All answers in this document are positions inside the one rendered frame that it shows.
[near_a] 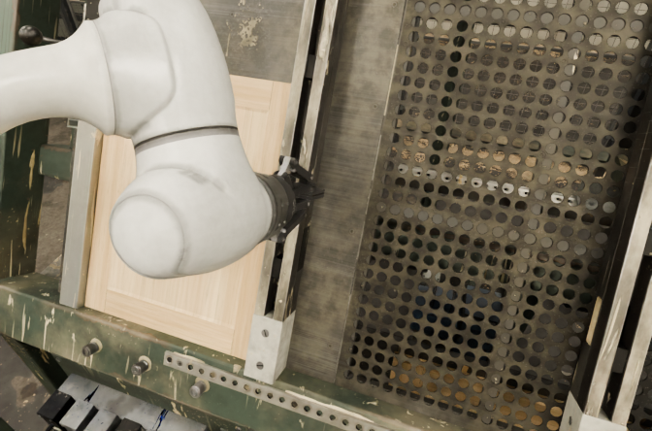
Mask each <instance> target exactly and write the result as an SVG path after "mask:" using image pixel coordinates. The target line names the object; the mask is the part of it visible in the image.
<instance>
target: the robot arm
mask: <svg viewBox="0 0 652 431"><path fill-rule="evenodd" d="M99 16H100V17H99V18H97V19H94V20H84V21H83V23H82V24H81V26H80V28H79V29H78V30H77V31H76V32H75V33H74V34H73V35H72V36H71V37H69V38H68V39H66V40H64V41H62V42H59V43H57V44H53V45H48V46H43V47H37V48H32V49H27V50H18V51H13V52H9V53H4V54H0V135H1V134H3V133H5V132H6V131H8V130H10V129H12V128H14V127H16V126H18V125H21V124H23V123H26V122H29V121H33V120H37V119H42V118H49V117H67V118H74V119H78V120H82V121H84V122H87V123H89V124H91V125H92V126H94V127H96V128H97V129H99V130H100V131H101V132H102V133H103V134H105V135H106V136H111V135H117V136H120V137H123V138H126V139H131V140H132V144H133V147H134V151H135V156H136V179H135V180H133V181H132V182H131V183H130V184H129V185H128V186H127V187H126V188H125V189H124V191H123V192H122V193H121V194H120V196H119V197H118V199H117V201H116V202H115V204H114V206H113V209H112V211H111V214H110V220H109V232H110V237H111V241H112V244H113V247H114V250H115V252H116V254H117V255H118V257H119V258H120V259H121V260H122V262H123V263H124V264H125V265H126V266H127V267H128V268H129V269H131V270H132V271H134V272H135V273H137V274H139V275H141V276H143V277H146V278H150V279H155V280H168V279H176V278H182V277H187V276H193V275H202V274H206V273H210V272H213V271H216V270H219V269H221V268H224V267H226V266H228V265H230V264H232V263H234V262H236V261H238V260H240V259H241V258H243V257H244V256H245V255H247V254H248V253H249V252H251V251H252V250H253V249H254V248H255V247H256V246H257V245H259V244H260V243H262V242H264V241H266V240H269V241H273V242H277V243H281V244H283V242H284V240H285V239H286V237H287V235H288V234H289V233H290V232H291V231H292V230H293V229H294V228H295V227H296V226H297V225H298V224H299V223H300V222H301V221H302V220H303V219H305V217H306V216H307V212H305V208H307V207H308V206H309V205H311V204H312V201H313V200H315V199H318V198H322V197H324V192H325V189H324V188H320V187H316V185H315V183H314V182H311V180H312V174H311V173H310V172H309V171H307V170H306V169H304V168H303V167H302V166H300V165H299V162H298V159H297V158H295V157H289V156H284V155H281V156H280V157H279V159H278V162H279V165H280V166H279V171H275V172H274V173H273V174H272V175H267V174H262V173H257V172H253V170H252V168H251V166H250V164H249V162H248V159H247V157H246V154H245V150H244V147H243V144H242V141H241V138H240V134H239V130H238V124H237V120H236V110H235V98H234V93H233V87H232V84H231V79H230V75H229V71H228V68H227V64H226V61H225V58H224V55H223V51H222V48H221V45H220V43H219V40H218V38H217V35H216V32H215V30H214V28H213V25H212V21H211V19H210V17H209V16H208V14H207V12H206V10H205V8H204V7H203V5H202V3H201V2H200V0H100V3H99ZM288 174H290V175H292V176H293V177H295V178H297V179H299V181H298V182H292V181H291V180H290V177H289V175H288ZM297 197H298V198H297Z"/></svg>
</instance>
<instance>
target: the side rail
mask: <svg viewBox="0 0 652 431"><path fill-rule="evenodd" d="M60 5H61V0H0V54H4V53H9V52H13V51H18V50H27V49H32V48H37V47H43V46H48V45H53V44H51V43H47V42H43V41H42V43H41V44H40V45H38V46H35V47H31V46H27V45H25V44H24V43H23V42H22V41H21V39H20V38H19V36H18V32H19V29H20V28H21V27H22V26H25V25H32V26H35V27H37V28H38V29H39V30H40V31H41V32H42V34H43V36H44V37H48V38H52V39H56V40H57V35H58V25H59V15H60ZM48 135H49V118H42V119H37V120H33V121H29V122H26V123H23V124H21V125H18V126H16V127H14V128H12V129H10V130H8V131H6V132H5V133H3V134H1V135H0V280H2V279H5V278H8V277H15V276H19V275H23V274H26V273H30V272H33V271H35V268H36V257H37V247H38V237H39V227H40V217H41V207H42V197H43V186H44V175H40V174H39V173H38V166H39V155H40V147H41V145H42V144H47V143H48Z"/></svg>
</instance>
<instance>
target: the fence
mask: <svg viewBox="0 0 652 431"><path fill-rule="evenodd" d="M103 137H104V134H103V133H102V132H101V131H100V130H99V129H97V128H96V127H94V126H92V125H91V124H89V123H87V122H84V121H82V120H79V123H78V132H77V141H76V151H75V160H74V170H73V178H72V188H71V198H70V207H69V216H68V225H67V235H66V245H65V253H64V263H63V272H62V282H61V291H60V300H59V303H60V304H63V305H66V306H69V307H72V308H75V309H78V308H80V307H82V306H84V303H85V294H86V286H87V277H88V268H89V259H90V251H91V242H92V233H93V224H94V216H95V207H96V198H97V189H98V181H99V172H100V163H101V154H102V146H103Z"/></svg>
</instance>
